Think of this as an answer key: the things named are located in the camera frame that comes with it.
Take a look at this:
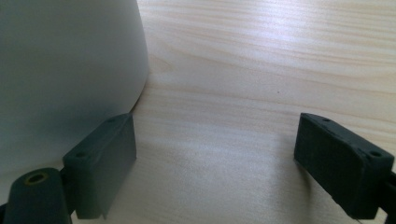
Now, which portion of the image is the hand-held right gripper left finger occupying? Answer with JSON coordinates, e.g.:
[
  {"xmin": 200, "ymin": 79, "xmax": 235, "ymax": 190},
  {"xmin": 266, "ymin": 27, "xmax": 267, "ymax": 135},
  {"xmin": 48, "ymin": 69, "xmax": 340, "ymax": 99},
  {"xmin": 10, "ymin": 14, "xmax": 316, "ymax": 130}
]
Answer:
[{"xmin": 62, "ymin": 113, "xmax": 137, "ymax": 220}]

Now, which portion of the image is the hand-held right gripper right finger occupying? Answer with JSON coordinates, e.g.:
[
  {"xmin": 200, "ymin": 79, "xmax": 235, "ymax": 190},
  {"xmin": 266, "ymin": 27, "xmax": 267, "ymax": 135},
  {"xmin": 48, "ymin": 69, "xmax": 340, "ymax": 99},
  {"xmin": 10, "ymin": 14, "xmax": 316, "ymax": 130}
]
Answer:
[{"xmin": 293, "ymin": 112, "xmax": 396, "ymax": 220}]

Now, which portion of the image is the white pedal trash bin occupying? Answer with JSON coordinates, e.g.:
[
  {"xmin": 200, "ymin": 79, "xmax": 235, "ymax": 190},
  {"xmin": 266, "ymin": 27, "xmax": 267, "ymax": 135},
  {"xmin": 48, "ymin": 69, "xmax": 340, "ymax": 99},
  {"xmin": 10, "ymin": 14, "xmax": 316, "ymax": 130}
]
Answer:
[{"xmin": 0, "ymin": 0, "xmax": 149, "ymax": 200}]

